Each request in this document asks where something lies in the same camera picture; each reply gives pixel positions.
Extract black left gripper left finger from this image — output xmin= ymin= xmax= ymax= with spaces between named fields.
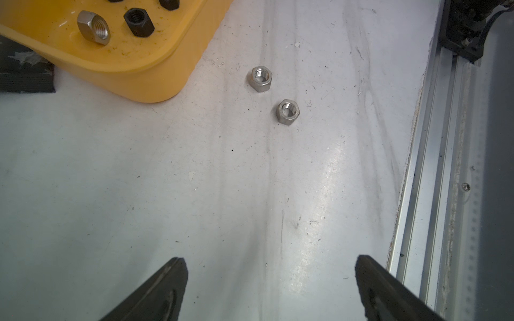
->
xmin=101 ymin=258 xmax=188 ymax=321

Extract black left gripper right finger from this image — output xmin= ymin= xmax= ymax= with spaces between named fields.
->
xmin=355 ymin=255 xmax=442 ymax=321

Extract silver cap nut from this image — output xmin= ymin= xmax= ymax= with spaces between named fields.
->
xmin=77 ymin=11 xmax=111 ymax=45
xmin=276 ymin=99 xmax=300 ymax=126
xmin=247 ymin=66 xmax=273 ymax=93

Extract yellow plastic storage box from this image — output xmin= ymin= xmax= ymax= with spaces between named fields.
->
xmin=1 ymin=1 xmax=231 ymax=103

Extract black red snack bag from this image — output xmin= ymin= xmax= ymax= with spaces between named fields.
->
xmin=1 ymin=36 xmax=56 ymax=93

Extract aluminium mounting rail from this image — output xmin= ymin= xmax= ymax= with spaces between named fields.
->
xmin=388 ymin=32 xmax=513 ymax=320

